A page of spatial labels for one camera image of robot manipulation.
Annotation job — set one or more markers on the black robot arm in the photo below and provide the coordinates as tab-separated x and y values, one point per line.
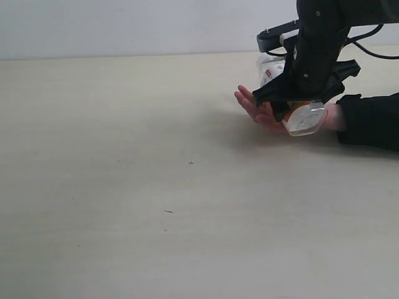
357	13

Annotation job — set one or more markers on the person's open bare hand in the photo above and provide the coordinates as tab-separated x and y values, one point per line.
263	115

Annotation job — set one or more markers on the tea bottle pear label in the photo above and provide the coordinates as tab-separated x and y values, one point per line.
298	118

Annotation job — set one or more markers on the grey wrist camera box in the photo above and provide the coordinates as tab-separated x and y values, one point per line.
273	38

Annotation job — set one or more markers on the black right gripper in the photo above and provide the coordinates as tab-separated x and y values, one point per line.
313	71

